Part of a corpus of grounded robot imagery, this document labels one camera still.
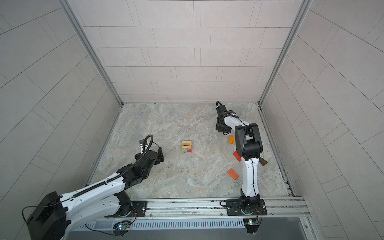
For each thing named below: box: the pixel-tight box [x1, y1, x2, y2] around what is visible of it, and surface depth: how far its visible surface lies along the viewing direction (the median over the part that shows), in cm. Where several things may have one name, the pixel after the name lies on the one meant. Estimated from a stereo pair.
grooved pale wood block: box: [181, 141, 192, 146], surface depth 93 cm
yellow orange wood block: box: [228, 135, 234, 144], surface depth 98 cm
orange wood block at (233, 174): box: [228, 168, 239, 180], surface depth 84 cm
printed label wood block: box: [181, 145, 192, 150], surface depth 89 cm
